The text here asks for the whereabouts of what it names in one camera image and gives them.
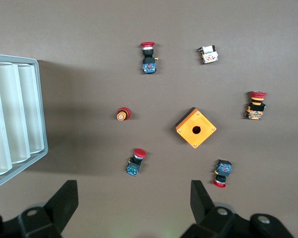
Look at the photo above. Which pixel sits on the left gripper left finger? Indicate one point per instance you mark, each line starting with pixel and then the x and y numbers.
pixel 64 203

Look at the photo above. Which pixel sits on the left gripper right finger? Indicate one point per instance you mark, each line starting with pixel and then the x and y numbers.
pixel 201 203

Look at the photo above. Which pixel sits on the red mushroom button blue block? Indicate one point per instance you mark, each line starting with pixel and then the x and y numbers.
pixel 135 163
pixel 223 168
pixel 149 65

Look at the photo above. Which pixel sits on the grey ribbed tray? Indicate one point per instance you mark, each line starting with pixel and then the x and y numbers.
pixel 41 111

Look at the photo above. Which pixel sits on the small red orange button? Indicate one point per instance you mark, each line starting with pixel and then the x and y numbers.
pixel 123 114

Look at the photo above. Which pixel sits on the red button tan block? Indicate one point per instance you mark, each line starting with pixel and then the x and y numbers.
pixel 256 109

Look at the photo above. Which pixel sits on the orange white contact block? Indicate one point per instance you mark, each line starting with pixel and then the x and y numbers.
pixel 208 55

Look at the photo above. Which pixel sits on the brown paper table cover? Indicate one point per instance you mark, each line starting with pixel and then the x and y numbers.
pixel 89 37

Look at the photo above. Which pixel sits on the orange button enclosure box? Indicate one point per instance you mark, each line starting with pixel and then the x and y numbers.
pixel 186 129

